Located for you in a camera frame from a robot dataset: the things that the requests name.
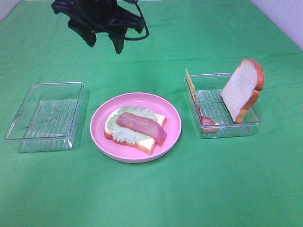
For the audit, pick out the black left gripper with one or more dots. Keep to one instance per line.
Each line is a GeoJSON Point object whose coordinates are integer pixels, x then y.
{"type": "Point", "coordinates": [88, 17]}

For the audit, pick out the bacon strip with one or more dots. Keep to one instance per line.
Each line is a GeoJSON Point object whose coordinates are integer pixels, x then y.
{"type": "Point", "coordinates": [204, 119]}
{"type": "Point", "coordinates": [144, 125]}

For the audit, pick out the yellow cheese slice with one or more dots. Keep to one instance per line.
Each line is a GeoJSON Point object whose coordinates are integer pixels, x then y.
{"type": "Point", "coordinates": [190, 83]}

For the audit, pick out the green lettuce leaf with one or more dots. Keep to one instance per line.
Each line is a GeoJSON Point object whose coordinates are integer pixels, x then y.
{"type": "Point", "coordinates": [123, 134]}

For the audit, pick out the bread slice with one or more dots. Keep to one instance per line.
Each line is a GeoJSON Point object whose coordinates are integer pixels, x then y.
{"type": "Point", "coordinates": [243, 89]}
{"type": "Point", "coordinates": [146, 146]}

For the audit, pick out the left clear plastic container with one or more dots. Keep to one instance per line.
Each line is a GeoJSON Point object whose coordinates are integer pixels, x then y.
{"type": "Point", "coordinates": [48, 118]}

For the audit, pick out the clear plastic container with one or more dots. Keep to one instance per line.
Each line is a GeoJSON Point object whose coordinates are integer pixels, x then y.
{"type": "Point", "coordinates": [208, 89]}
{"type": "Point", "coordinates": [48, 118]}

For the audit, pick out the pink round plate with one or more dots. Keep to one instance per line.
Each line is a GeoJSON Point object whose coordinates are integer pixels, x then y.
{"type": "Point", "coordinates": [127, 154]}

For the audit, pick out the right clear plastic container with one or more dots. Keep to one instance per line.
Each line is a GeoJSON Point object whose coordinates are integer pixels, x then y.
{"type": "Point", "coordinates": [208, 89]}

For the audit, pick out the green tablecloth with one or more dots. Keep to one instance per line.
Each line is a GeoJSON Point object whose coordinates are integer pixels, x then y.
{"type": "Point", "coordinates": [254, 181]}

